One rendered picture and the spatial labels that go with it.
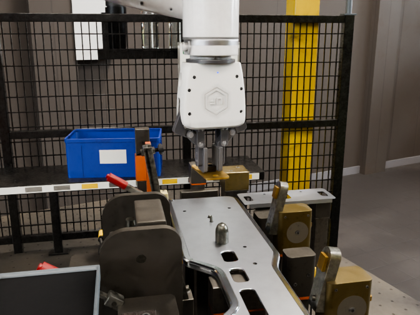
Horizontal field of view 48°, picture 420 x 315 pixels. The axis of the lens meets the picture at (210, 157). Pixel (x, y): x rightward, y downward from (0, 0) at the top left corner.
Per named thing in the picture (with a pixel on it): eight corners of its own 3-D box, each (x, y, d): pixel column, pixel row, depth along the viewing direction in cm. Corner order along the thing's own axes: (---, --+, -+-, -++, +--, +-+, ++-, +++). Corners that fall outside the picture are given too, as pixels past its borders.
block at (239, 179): (247, 274, 158) (249, 171, 149) (224, 276, 156) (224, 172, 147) (240, 262, 166) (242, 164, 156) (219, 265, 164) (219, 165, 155)
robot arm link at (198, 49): (189, 38, 65) (189, 60, 66) (247, 38, 68) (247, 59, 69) (173, 38, 73) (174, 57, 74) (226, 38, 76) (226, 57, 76)
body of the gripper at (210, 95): (184, 54, 66) (185, 132, 69) (251, 53, 69) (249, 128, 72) (171, 52, 73) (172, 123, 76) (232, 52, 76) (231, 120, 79)
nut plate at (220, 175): (230, 178, 72) (230, 170, 72) (207, 180, 71) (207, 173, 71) (212, 164, 80) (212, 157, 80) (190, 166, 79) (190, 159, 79)
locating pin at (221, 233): (229, 250, 112) (230, 224, 110) (216, 250, 112) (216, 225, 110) (226, 244, 115) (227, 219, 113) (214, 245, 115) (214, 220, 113)
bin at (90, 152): (160, 176, 154) (159, 137, 150) (66, 178, 152) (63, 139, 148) (162, 163, 170) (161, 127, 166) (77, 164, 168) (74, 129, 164)
